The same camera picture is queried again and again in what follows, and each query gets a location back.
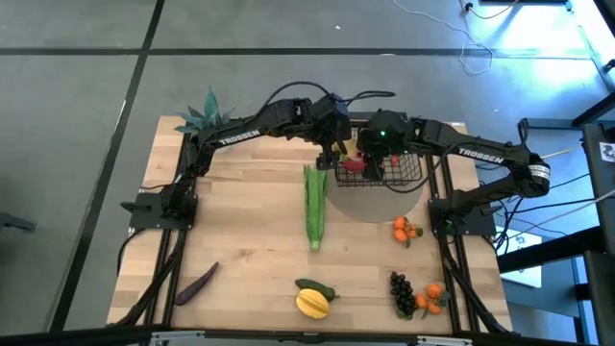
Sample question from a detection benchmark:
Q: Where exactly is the black aluminium table frame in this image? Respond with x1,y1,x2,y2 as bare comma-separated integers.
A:
108,112,513,337

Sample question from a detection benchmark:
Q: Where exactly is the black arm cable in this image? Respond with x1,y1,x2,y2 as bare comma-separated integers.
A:
257,80,398,127
378,141,452,194

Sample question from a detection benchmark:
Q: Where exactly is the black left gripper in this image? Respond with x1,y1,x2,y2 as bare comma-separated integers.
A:
309,94,354,171

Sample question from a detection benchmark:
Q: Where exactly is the grey cabinet with code tag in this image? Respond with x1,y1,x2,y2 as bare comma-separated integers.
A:
580,122,615,346

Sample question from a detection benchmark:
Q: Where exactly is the yellow floor cable with plug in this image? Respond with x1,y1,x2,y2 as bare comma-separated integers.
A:
458,0,523,21

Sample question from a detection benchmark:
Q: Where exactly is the white floor cable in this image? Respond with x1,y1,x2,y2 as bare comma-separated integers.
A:
391,0,495,77

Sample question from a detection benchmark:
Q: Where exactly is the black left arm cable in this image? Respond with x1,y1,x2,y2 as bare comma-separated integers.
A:
257,80,398,127

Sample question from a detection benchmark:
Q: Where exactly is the yellow plastic starfruit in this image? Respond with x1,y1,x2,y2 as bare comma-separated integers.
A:
295,287,332,320

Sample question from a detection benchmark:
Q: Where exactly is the purple plastic eggplant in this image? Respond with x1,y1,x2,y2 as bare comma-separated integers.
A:
173,261,220,307

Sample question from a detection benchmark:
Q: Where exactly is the black desk frame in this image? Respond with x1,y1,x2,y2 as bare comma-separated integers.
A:
521,90,615,132

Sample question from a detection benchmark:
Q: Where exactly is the round grey mat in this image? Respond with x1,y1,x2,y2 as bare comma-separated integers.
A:
326,167,427,225

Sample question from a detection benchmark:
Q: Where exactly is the dark chair base leg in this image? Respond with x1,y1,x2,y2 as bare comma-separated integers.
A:
0,210,37,234

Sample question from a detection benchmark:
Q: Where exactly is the orange tangerine cluster with leaves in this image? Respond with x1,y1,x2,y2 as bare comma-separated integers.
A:
413,282,452,321
392,215,425,249

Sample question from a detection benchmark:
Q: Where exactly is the black plastic grape bunch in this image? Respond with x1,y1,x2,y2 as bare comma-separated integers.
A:
388,271,418,321

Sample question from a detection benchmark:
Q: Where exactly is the dark green plastic cucumber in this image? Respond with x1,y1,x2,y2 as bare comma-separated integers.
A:
294,278,340,303

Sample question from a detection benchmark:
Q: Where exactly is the snake plant in white pot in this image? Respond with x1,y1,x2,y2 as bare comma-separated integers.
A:
173,85,236,155

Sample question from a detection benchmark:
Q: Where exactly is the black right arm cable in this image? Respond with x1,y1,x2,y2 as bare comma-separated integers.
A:
378,141,452,194

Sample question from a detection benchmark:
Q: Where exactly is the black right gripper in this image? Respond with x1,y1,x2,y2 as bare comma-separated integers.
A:
357,109,415,183

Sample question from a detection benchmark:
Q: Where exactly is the corn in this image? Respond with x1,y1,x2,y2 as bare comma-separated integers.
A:
303,163,329,253

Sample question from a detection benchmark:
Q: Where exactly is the black wire basket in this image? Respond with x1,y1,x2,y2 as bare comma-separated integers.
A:
333,122,425,188

